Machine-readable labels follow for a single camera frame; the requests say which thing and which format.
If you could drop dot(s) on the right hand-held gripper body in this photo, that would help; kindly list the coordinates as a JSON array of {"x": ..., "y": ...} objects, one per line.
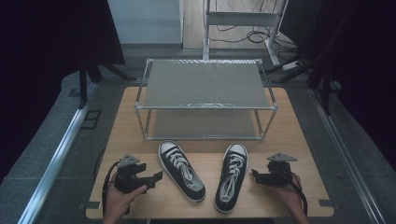
[{"x": 280, "y": 177}]

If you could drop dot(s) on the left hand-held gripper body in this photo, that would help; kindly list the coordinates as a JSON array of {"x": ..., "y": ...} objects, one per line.
[{"x": 126, "y": 180}]

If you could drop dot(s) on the black canvas sneaker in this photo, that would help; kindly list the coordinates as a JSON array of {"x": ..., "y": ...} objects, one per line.
[
  {"x": 168, "y": 148},
  {"x": 238, "y": 150}
]

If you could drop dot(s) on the metal two-tier shoe rack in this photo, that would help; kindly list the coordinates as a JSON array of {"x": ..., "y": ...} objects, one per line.
[{"x": 202, "y": 84}]

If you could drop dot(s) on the person's right hand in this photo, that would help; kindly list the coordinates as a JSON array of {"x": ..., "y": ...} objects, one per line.
[{"x": 292, "y": 197}]

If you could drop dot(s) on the person's left hand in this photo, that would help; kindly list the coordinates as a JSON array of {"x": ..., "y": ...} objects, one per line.
[{"x": 116, "y": 203}]

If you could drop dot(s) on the black stand leg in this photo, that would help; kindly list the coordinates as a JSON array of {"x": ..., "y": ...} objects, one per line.
[
  {"x": 82, "y": 87},
  {"x": 325, "y": 93}
]

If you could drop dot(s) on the white power strip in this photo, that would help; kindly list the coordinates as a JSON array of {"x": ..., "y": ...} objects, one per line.
[{"x": 291, "y": 65}]

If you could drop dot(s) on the dark curtain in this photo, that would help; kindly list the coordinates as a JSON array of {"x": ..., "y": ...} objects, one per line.
[
  {"x": 364, "y": 62},
  {"x": 40, "y": 62}
]

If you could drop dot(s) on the pale panel board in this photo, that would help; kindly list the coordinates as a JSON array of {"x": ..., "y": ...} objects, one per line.
[{"x": 144, "y": 20}]

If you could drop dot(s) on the white metal stand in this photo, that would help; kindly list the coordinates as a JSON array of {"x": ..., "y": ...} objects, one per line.
[{"x": 243, "y": 18}]

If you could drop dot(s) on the aluminium floor rail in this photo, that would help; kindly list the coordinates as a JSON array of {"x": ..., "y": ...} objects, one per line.
[
  {"x": 345, "y": 155},
  {"x": 59, "y": 155}
]

